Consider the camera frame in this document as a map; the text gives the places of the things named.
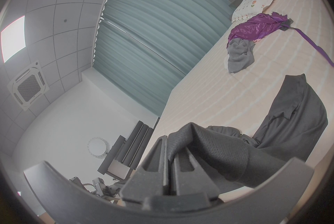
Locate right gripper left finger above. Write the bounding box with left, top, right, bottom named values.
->
left=121, top=136, right=169, bottom=202

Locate white printed pillow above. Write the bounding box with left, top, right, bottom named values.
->
left=231, top=0, right=280, bottom=23

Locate grey garment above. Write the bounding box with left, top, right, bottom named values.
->
left=226, top=38, right=256, bottom=74

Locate purple satin garment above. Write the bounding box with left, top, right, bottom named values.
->
left=228, top=12, right=334, bottom=67

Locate blue-green curtain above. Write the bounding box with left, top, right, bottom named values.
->
left=93, top=19, right=188, bottom=118
left=100, top=0, right=235, bottom=75

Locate black chest of drawers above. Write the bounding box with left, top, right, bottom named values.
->
left=98, top=120, right=154, bottom=179

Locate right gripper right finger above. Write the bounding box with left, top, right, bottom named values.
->
left=170, top=150, right=221, bottom=201

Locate ceiling air conditioner vent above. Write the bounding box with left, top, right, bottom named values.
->
left=7, top=61, right=50, bottom=111

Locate black T-shirt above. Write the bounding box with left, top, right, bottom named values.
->
left=168, top=74, right=328, bottom=189

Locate ceiling light panel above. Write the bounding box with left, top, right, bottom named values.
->
left=1, top=15, right=26, bottom=63

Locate bed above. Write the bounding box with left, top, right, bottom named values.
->
left=146, top=0, right=334, bottom=204

